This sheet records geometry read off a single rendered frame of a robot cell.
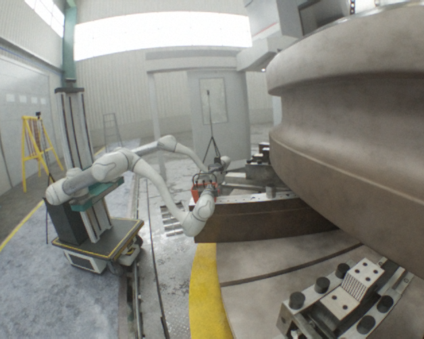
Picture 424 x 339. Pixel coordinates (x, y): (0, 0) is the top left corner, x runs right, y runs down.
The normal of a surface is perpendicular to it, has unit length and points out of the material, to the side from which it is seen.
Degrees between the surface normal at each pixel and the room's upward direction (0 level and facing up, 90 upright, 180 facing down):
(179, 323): 0
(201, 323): 0
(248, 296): 0
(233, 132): 90
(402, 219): 90
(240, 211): 90
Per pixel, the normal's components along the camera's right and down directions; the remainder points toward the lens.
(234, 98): 0.32, 0.25
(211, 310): -0.09, -0.95
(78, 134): 0.98, -0.04
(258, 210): -0.07, 0.30
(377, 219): -0.95, 0.18
